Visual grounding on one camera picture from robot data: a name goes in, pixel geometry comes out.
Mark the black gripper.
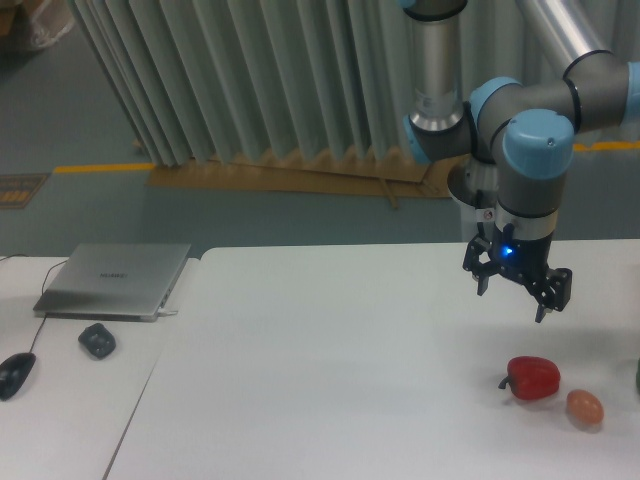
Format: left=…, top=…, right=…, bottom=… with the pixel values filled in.
left=462, top=227, right=573, bottom=323

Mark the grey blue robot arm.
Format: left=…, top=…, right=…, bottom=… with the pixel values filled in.
left=401, top=1, right=639, bottom=318

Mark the red bell pepper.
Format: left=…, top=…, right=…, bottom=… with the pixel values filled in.
left=498, top=356, right=561, bottom=401

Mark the brown egg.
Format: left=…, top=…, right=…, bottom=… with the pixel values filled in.
left=566, top=389, right=604, bottom=425

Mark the brown cardboard sheet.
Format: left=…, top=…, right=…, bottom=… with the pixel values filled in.
left=146, top=146, right=466, bottom=208

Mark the white usb plug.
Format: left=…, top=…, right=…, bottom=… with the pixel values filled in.
left=158, top=308, right=178, bottom=317

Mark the grey pleated curtain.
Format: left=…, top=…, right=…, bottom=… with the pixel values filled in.
left=69, top=1, right=639, bottom=168

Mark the silver laptop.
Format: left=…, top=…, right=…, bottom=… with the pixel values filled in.
left=33, top=243, right=191, bottom=321

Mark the small black gadget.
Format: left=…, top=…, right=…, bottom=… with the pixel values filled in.
left=78, top=323, right=117, bottom=360

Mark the black computer mouse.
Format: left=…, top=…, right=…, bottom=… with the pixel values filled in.
left=0, top=352, right=36, bottom=401

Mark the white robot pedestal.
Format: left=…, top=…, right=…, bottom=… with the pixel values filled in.
left=447, top=156, right=498, bottom=242

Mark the black mouse cable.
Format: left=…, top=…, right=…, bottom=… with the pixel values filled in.
left=0, top=253, right=70, bottom=354

